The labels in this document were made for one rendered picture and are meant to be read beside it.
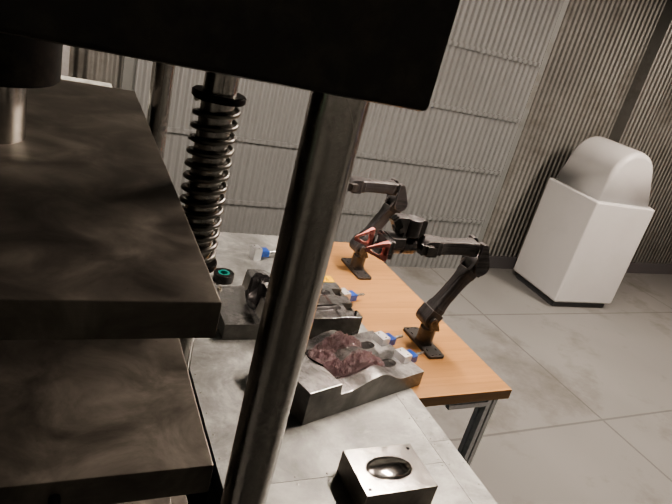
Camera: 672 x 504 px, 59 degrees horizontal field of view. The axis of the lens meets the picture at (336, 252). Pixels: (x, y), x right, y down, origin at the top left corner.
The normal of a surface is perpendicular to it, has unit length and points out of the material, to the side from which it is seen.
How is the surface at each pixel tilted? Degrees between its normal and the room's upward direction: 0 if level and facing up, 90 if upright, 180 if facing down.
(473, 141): 90
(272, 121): 90
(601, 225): 90
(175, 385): 0
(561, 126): 90
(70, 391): 0
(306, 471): 0
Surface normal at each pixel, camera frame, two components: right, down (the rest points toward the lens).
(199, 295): 0.24, -0.89
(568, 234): -0.91, -0.06
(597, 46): 0.40, 0.44
